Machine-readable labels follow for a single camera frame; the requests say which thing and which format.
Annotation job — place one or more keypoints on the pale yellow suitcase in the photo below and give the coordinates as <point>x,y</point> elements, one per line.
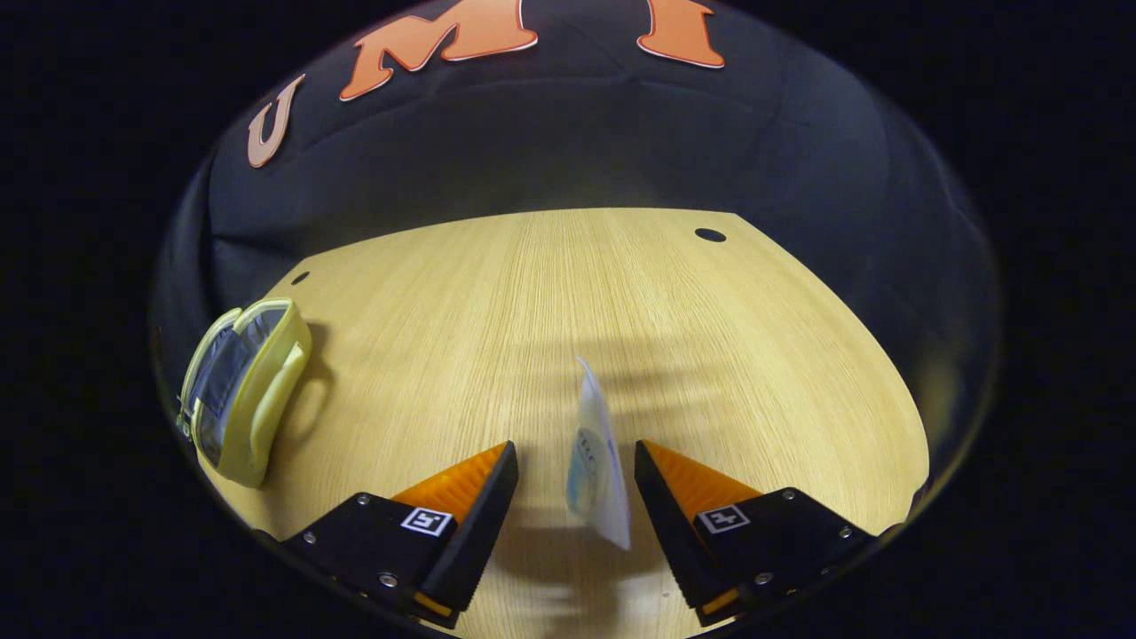
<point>257,390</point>

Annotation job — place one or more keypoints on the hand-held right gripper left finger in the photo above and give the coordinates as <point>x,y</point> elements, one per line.
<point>475,524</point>

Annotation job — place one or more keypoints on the white and blue tube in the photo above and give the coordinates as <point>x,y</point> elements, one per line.
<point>599,461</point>

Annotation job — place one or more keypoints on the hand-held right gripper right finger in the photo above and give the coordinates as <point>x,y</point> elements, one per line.
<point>674,524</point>

